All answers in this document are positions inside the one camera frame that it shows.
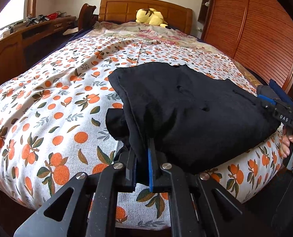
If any right hand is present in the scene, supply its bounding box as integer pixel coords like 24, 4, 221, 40
279, 127, 293, 168

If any orange print bed sheet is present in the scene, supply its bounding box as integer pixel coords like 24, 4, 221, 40
0, 33, 285, 231

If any yellow plush toy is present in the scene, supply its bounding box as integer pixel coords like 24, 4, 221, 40
136, 8, 168, 28

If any wooden louvred wardrobe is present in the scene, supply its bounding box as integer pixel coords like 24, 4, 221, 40
198, 0, 293, 93

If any folded grey garment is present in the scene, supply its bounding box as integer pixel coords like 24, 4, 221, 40
256, 85, 280, 100

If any wooden desk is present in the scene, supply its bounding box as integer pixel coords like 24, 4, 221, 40
0, 16, 76, 85

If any red item on desk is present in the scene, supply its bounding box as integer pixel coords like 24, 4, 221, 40
46, 12, 60, 20

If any folded blue garment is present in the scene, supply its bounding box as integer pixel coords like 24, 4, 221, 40
269, 79, 293, 107

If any floral pink blanket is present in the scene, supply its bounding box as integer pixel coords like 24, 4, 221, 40
89, 22, 218, 53

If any black coat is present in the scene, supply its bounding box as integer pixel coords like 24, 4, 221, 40
106, 62, 280, 174

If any wooden headboard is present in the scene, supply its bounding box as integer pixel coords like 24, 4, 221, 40
98, 0, 192, 35

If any wooden chair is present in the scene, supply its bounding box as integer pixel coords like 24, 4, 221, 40
77, 3, 98, 31

